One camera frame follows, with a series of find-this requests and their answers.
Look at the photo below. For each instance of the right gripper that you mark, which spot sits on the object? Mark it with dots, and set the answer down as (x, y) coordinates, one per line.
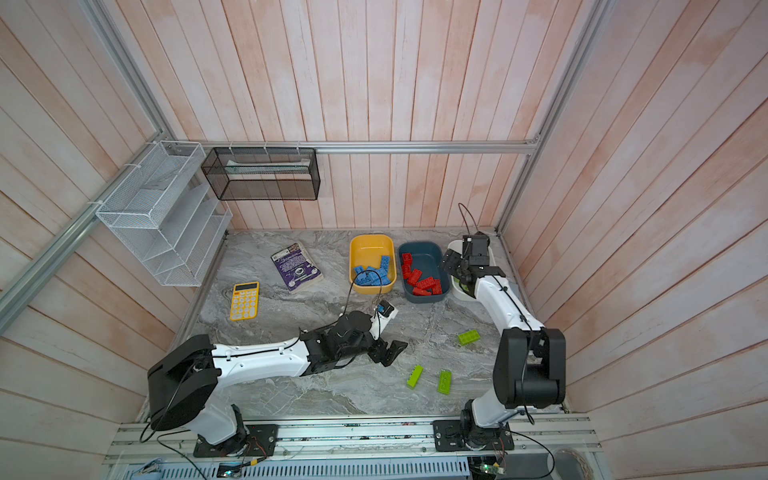
(450, 260)

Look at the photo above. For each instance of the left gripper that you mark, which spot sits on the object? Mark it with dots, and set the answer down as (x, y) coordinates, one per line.
(377, 354)

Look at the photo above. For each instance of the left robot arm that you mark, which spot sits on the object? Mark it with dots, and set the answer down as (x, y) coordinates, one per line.
(185, 386)

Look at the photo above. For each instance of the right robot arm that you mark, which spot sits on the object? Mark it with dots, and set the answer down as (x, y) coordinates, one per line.
(530, 364)

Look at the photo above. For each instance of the teal plastic bin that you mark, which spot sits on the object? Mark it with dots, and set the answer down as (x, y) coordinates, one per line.
(426, 257)

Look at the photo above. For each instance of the yellow plastic bin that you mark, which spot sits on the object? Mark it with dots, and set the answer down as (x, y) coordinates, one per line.
(366, 250)

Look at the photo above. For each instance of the purple paperback book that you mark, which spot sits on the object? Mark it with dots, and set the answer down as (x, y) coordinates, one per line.
(296, 267)

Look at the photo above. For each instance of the yellow calculator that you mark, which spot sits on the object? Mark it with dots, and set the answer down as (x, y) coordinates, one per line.
(244, 301)

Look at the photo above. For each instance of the black mesh basket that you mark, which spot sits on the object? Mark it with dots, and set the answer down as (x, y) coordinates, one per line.
(263, 173)

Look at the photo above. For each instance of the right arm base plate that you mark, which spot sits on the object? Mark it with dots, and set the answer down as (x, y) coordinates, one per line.
(463, 435)

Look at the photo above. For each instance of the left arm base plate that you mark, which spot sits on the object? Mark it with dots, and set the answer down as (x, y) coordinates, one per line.
(257, 440)

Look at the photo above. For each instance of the white wire shelf rack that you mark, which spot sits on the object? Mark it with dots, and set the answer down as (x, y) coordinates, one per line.
(170, 221)

